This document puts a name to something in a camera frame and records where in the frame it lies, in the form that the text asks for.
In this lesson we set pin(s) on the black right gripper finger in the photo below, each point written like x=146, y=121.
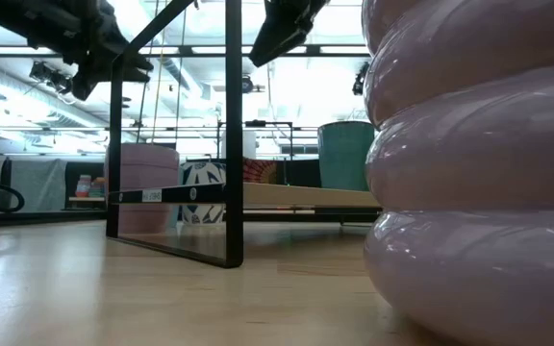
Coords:
x=272, y=45

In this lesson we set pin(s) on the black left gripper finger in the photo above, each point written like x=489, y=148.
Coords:
x=133, y=61
x=99, y=79

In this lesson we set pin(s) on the smooth lilac mug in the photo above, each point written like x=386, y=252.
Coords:
x=147, y=168

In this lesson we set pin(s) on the white patterned mug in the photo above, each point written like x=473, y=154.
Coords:
x=200, y=174

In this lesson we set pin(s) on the green mug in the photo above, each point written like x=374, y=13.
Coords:
x=344, y=158

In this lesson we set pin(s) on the black ceiling spotlight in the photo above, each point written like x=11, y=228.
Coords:
x=48, y=74
x=361, y=79
x=247, y=84

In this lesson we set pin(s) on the grey cloth cover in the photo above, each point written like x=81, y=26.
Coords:
x=39, y=185

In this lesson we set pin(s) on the black board with orange stripes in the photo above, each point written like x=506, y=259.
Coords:
x=262, y=172

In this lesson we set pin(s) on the ribbed purple mug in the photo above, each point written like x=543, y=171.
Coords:
x=474, y=168

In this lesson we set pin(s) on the black metal table frame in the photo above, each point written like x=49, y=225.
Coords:
x=306, y=217

